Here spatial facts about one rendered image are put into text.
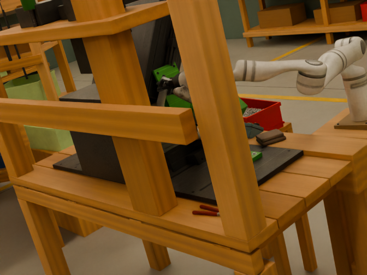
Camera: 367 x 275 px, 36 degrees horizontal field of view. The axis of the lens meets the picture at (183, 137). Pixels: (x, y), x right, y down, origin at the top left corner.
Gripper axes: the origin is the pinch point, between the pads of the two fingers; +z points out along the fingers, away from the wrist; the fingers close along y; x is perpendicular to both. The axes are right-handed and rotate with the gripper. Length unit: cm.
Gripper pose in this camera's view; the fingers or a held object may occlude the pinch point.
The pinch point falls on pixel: (164, 90)
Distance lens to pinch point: 214.9
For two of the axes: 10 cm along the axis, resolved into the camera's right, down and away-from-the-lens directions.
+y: -7.8, -3.8, -5.0
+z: -5.9, 1.7, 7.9
